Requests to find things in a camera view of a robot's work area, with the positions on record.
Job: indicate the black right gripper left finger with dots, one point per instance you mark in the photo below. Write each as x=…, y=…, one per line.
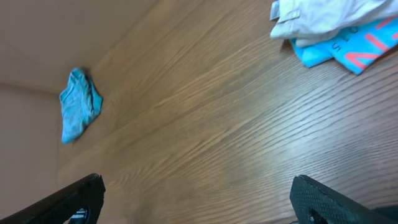
x=80, y=202

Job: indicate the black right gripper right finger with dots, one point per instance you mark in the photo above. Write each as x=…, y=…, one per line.
x=315, y=203

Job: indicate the light blue denim jeans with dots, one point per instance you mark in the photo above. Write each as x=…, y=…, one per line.
x=80, y=104

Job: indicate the blue printed t-shirt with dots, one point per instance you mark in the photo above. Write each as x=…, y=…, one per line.
x=354, y=47

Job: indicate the beige cotton trousers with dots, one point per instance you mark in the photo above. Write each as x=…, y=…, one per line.
x=313, y=21

